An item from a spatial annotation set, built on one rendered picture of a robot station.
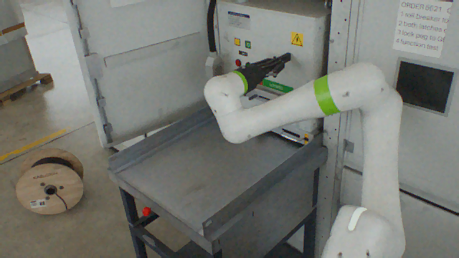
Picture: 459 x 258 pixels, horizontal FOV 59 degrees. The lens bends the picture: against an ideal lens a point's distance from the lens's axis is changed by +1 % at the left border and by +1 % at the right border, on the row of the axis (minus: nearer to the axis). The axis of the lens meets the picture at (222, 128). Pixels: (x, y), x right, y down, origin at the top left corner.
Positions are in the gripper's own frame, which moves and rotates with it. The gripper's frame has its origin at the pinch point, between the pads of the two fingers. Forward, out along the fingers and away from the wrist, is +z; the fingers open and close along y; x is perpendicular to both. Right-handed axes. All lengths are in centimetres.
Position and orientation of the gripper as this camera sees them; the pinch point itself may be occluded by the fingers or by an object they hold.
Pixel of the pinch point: (283, 59)
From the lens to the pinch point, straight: 159.3
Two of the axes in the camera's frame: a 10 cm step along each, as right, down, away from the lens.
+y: 7.2, 3.2, -6.2
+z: 6.9, -4.2, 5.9
